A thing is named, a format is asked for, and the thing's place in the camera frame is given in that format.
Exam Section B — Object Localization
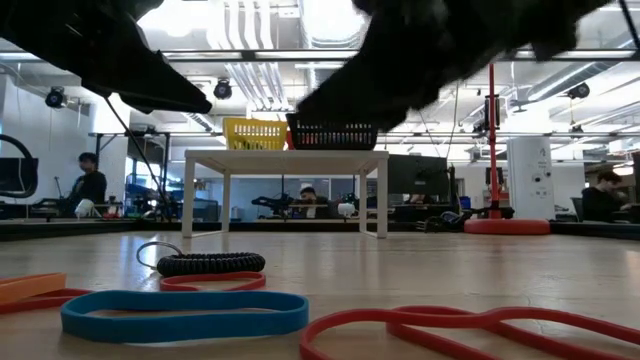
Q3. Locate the thin black diagonal cable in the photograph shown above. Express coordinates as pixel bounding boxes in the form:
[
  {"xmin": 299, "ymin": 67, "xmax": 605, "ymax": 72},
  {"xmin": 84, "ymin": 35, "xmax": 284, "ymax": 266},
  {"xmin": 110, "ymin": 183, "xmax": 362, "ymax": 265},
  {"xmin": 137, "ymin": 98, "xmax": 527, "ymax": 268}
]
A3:
[{"xmin": 103, "ymin": 97, "xmax": 169, "ymax": 216}]

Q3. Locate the black plastic basket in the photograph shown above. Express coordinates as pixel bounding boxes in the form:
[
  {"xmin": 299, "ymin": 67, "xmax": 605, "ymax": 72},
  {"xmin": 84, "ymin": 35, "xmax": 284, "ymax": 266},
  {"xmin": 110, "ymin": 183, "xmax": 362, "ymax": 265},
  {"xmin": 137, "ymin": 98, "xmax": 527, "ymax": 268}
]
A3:
[{"xmin": 285, "ymin": 113, "xmax": 380, "ymax": 151}]

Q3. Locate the white cylinder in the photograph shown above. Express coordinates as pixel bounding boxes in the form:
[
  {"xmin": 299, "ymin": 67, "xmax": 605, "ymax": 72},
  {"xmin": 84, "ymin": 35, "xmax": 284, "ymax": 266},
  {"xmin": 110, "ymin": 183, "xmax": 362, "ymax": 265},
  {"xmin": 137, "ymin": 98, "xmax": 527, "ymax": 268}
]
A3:
[{"xmin": 506, "ymin": 136, "xmax": 556, "ymax": 221}]

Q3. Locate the blue rubber band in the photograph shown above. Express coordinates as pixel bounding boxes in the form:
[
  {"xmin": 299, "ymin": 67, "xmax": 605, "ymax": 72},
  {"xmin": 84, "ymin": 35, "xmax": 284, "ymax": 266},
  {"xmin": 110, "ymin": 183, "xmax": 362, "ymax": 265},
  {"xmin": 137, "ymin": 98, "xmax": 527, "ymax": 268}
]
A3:
[{"xmin": 60, "ymin": 289, "xmax": 311, "ymax": 345}]

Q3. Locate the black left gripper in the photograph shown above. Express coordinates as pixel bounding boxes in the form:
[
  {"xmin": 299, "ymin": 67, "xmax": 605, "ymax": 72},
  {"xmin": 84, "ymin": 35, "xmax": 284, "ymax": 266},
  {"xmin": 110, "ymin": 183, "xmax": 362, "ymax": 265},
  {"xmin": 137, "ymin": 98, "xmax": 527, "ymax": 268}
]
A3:
[{"xmin": 0, "ymin": 0, "xmax": 213, "ymax": 115}]

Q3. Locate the white perforated shelf riser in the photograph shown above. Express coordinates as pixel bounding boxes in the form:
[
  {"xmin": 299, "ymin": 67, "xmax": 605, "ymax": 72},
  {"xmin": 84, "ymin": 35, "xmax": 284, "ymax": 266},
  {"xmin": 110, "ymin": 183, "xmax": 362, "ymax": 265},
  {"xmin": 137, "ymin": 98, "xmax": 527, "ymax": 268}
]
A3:
[{"xmin": 181, "ymin": 148, "xmax": 390, "ymax": 240}]

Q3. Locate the person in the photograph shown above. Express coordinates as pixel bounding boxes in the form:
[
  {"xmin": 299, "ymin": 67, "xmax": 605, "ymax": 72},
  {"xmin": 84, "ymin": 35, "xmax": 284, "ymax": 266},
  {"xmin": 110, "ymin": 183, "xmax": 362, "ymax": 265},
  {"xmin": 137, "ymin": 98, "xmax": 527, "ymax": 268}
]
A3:
[
  {"xmin": 292, "ymin": 185, "xmax": 342, "ymax": 220},
  {"xmin": 69, "ymin": 152, "xmax": 109, "ymax": 206},
  {"xmin": 581, "ymin": 170, "xmax": 632, "ymax": 223}
]

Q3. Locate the black coil wristband keyring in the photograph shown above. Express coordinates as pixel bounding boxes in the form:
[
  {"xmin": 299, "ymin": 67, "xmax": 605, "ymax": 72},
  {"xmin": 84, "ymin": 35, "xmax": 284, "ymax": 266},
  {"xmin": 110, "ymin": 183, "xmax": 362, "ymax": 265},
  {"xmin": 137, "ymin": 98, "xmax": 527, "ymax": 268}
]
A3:
[{"xmin": 136, "ymin": 240, "xmax": 267, "ymax": 279}]

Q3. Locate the red desk lamp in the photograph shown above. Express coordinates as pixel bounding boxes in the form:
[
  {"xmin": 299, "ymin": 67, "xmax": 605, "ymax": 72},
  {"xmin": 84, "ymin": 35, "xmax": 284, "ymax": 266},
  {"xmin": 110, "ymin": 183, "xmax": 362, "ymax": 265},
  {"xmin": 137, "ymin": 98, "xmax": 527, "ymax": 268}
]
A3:
[{"xmin": 463, "ymin": 62, "xmax": 551, "ymax": 236}]

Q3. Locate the yellow plastic basket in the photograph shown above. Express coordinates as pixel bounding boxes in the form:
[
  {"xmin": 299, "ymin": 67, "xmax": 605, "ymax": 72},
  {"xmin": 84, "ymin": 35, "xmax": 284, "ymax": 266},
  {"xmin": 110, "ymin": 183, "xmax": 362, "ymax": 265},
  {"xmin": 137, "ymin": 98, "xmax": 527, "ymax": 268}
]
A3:
[{"xmin": 222, "ymin": 117, "xmax": 290, "ymax": 151}]

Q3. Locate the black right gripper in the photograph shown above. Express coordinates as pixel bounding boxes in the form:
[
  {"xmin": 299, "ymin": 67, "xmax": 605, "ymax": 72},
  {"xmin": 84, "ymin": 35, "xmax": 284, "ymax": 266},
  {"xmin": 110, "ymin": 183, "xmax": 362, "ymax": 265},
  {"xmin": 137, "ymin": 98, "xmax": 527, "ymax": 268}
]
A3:
[{"xmin": 297, "ymin": 0, "xmax": 501, "ymax": 132}]

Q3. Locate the orange rubber band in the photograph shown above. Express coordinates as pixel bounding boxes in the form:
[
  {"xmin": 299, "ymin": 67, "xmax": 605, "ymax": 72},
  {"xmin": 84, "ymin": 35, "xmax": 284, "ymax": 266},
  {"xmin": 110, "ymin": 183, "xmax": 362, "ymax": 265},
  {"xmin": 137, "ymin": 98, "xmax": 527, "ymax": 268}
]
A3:
[{"xmin": 0, "ymin": 272, "xmax": 68, "ymax": 305}]

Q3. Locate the red rubber band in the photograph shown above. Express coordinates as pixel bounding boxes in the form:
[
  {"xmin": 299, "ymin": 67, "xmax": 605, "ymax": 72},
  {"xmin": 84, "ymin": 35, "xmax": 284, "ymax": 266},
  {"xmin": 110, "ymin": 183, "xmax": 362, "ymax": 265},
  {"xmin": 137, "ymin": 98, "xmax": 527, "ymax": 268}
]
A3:
[
  {"xmin": 0, "ymin": 287, "xmax": 95, "ymax": 316},
  {"xmin": 299, "ymin": 305, "xmax": 640, "ymax": 360},
  {"xmin": 159, "ymin": 271, "xmax": 268, "ymax": 293}
]

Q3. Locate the black monitor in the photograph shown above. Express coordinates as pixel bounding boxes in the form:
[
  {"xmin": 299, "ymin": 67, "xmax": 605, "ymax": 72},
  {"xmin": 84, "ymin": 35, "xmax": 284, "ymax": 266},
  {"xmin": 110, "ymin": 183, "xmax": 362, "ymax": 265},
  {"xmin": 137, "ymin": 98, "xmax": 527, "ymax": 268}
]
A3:
[
  {"xmin": 387, "ymin": 154, "xmax": 450, "ymax": 205},
  {"xmin": 0, "ymin": 133, "xmax": 40, "ymax": 200}
]

